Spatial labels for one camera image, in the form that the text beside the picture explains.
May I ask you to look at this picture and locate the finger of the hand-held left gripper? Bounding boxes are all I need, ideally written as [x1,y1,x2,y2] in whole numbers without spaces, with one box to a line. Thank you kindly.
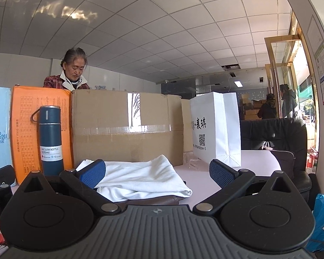
[0,164,16,186]

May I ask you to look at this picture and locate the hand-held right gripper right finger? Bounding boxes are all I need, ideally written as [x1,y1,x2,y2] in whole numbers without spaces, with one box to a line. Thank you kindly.
[192,159,297,216]

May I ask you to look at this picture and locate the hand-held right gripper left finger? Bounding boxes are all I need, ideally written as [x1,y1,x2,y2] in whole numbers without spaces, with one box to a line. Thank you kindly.
[16,159,122,216]

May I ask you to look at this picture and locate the white and black shirt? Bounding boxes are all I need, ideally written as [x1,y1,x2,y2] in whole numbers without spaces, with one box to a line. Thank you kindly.
[75,154,193,203]

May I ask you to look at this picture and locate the clear plastic wrap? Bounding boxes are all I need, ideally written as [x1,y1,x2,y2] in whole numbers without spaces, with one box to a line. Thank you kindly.
[183,151,206,170]

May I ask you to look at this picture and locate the brown cardboard box with tape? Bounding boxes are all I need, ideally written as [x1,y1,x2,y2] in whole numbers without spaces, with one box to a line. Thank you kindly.
[71,89,184,168]

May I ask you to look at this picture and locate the orange carton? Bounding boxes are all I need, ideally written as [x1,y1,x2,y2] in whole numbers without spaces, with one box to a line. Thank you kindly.
[10,84,74,185]

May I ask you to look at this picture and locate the blue vacuum bottle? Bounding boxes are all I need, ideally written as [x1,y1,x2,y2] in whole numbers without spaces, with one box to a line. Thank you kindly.
[30,106,64,175]

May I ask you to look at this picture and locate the plain brown cardboard box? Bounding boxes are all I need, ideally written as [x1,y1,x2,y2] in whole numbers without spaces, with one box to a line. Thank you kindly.
[162,94,194,153]

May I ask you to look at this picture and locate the large light blue carton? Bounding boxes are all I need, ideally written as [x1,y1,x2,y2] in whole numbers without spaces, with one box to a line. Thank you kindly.
[0,86,13,174]

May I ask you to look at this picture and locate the white printed bag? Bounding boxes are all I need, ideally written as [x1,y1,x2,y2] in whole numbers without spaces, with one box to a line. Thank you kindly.
[189,92,242,168]

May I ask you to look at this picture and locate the brown folded garment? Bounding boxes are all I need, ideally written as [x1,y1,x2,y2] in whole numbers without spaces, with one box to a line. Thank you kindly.
[116,194,184,208]

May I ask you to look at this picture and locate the black office chair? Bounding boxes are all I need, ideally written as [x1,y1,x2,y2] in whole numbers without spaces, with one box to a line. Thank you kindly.
[240,118,312,203]

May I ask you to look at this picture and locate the dark cushion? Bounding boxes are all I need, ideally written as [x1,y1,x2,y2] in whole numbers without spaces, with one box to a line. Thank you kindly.
[270,150,296,184]

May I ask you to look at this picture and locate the stack of cardboard boxes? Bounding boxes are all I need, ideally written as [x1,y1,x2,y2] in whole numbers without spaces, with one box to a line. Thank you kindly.
[239,94,268,120]

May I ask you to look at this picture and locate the gold door frame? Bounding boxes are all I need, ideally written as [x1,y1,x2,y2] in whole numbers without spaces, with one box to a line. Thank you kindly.
[264,9,320,152]

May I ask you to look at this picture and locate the white framed wall notice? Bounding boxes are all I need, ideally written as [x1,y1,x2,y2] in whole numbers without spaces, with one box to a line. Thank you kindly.
[306,14,324,51]

